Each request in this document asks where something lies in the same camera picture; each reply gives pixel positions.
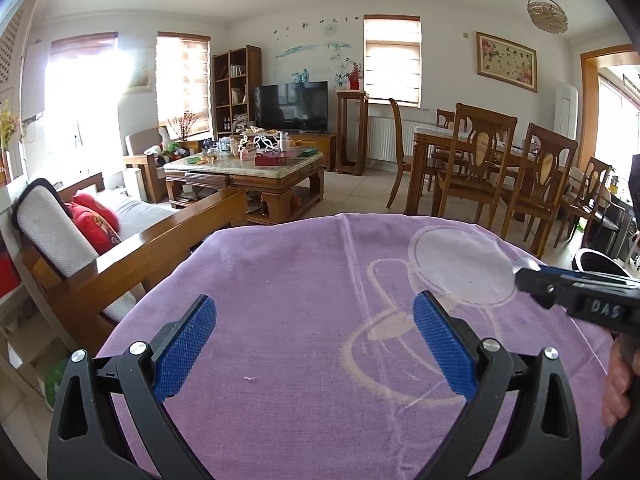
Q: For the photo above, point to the red flower arrangement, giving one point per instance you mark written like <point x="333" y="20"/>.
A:
<point x="354" y="76"/>

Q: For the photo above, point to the white standing air conditioner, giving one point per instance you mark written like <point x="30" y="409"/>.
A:
<point x="567" y="110"/>

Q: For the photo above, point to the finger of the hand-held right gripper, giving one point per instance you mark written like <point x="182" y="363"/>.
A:
<point x="542" y="285"/>
<point x="610" y="278"/>

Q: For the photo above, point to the wooden tv cabinet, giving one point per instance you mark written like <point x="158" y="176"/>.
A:
<point x="320" y="150"/>

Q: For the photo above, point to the yellow flowers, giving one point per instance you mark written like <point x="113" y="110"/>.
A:
<point x="7" y="127"/>

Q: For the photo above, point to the black television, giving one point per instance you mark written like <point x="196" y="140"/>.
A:
<point x="292" y="107"/>

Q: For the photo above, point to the red cushion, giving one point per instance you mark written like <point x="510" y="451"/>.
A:
<point x="97" y="207"/>
<point x="92" y="232"/>

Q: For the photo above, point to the small crystal chandelier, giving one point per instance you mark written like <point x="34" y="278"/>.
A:
<point x="547" y="10"/>

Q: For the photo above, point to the wooden armchair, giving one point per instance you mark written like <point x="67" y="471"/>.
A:
<point x="140" y="160"/>

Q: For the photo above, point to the wooden coffee table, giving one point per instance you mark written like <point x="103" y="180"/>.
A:
<point x="245" y="175"/>

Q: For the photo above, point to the framed floral picture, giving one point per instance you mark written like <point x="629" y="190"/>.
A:
<point x="506" y="61"/>

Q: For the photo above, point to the wooden dining chair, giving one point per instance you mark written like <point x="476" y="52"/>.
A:
<point x="475" y="170"/>
<point x="587" y="195"/>
<point x="400" y="150"/>
<point x="542" y="185"/>

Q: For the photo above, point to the white wall radiator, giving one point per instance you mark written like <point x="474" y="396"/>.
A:
<point x="387" y="137"/>

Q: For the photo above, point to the red tray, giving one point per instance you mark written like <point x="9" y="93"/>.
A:
<point x="272" y="160"/>

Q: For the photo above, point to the purple printed cloth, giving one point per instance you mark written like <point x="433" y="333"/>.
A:
<point x="300" y="310"/>

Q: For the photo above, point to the black trash bin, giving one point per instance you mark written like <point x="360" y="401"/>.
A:
<point x="600" y="262"/>

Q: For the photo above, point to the person's right hand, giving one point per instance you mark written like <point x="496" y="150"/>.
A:
<point x="619" y="380"/>

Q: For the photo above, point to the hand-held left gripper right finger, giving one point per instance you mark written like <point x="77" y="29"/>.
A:
<point x="445" y="347"/>

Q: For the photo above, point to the wooden bookshelf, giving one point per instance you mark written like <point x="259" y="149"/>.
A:
<point x="222" y="90"/>

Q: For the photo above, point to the tall wooden plant stand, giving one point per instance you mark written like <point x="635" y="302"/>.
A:
<point x="352" y="135"/>

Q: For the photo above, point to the wooden sofa with white cushions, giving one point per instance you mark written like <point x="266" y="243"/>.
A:
<point x="150" y="240"/>

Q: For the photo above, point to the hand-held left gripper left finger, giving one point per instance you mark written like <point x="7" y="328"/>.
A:
<point x="185" y="347"/>

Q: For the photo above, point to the wooden dining table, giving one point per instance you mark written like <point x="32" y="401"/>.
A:
<point x="425" y="150"/>

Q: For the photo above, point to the window roller blind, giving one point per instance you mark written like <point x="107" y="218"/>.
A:
<point x="182" y="85"/>
<point x="392" y="60"/>

